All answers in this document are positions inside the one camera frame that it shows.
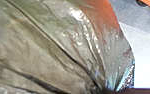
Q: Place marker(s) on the orange sofa chair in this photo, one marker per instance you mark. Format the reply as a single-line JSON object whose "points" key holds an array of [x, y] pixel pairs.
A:
{"points": [[147, 1]]}

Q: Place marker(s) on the grey plastic trash bag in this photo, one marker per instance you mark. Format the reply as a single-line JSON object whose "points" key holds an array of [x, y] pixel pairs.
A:
{"points": [[41, 43]]}

